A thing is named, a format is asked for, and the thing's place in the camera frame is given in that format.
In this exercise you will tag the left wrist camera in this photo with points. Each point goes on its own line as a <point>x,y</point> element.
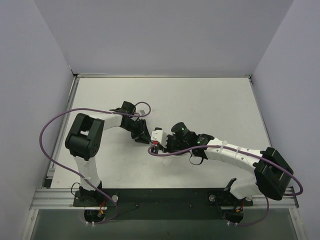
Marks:
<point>141,112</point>

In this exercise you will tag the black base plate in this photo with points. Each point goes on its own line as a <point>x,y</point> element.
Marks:
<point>160,203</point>

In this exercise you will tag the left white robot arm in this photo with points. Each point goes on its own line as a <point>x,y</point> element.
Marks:
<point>84,140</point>

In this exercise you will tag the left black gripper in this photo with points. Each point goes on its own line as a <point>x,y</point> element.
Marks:
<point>138,129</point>

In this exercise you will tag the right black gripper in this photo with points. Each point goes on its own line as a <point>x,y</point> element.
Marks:
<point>169,144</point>

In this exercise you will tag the aluminium rail frame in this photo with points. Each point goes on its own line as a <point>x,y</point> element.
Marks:
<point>160,156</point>

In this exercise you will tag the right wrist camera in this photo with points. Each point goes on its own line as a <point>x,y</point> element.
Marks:
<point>159,137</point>

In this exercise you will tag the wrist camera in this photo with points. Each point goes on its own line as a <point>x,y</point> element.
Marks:
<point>141,112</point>
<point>159,137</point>

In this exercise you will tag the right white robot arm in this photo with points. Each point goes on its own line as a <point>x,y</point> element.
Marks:
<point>270,173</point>

